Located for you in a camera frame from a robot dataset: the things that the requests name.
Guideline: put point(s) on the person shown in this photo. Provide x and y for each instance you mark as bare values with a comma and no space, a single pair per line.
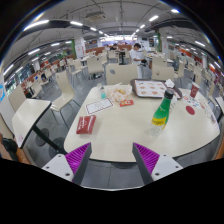
114,47
136,56

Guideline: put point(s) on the white paper napkin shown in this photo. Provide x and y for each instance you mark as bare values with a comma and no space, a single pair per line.
169,83

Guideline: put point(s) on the clear plastic bag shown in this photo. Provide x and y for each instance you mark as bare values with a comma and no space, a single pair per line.
210,114

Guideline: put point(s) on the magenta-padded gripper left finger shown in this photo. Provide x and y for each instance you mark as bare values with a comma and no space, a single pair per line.
60,165

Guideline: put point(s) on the white dining table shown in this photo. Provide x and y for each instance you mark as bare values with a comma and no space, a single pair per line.
30,116

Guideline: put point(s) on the crumpled paper food wrapper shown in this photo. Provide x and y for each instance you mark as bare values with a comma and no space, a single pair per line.
120,93

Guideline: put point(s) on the red sauce packet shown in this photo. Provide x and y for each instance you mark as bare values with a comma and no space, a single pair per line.
126,103

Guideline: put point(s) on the red cardboard box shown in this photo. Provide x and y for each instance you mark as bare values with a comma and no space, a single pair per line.
86,124

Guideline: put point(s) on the white polka-dot mug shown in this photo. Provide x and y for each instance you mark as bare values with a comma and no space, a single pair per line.
174,101

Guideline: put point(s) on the green drink bottle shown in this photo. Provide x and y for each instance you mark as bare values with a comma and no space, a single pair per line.
161,112

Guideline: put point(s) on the colourful printed leaflet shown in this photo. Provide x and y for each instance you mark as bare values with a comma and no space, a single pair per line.
191,101

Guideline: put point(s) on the beige chair with round hole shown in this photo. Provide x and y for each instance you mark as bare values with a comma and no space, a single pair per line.
162,72
121,74

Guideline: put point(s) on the red paper cup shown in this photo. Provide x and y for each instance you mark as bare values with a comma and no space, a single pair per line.
194,90

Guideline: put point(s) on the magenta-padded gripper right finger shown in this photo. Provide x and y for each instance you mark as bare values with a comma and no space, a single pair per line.
163,165

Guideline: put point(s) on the beige dining chair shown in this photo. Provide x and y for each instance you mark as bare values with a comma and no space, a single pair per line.
64,88

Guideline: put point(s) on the small teal sanitizer bottle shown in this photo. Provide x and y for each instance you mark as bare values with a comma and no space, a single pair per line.
102,92

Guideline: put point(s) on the flat round red coaster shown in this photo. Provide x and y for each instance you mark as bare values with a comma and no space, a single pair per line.
190,110

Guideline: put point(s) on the ceiling air conditioner unit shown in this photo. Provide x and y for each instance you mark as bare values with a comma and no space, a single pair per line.
95,15

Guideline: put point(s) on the brown food tray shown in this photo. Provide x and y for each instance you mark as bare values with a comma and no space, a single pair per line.
150,88

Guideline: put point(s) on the group of beige chairs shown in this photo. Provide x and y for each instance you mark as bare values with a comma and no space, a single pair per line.
95,65

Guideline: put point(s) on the group of ceiling lights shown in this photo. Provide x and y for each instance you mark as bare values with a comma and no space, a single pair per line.
36,24

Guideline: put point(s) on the white card with red border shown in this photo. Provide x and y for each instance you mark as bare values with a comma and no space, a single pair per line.
99,106

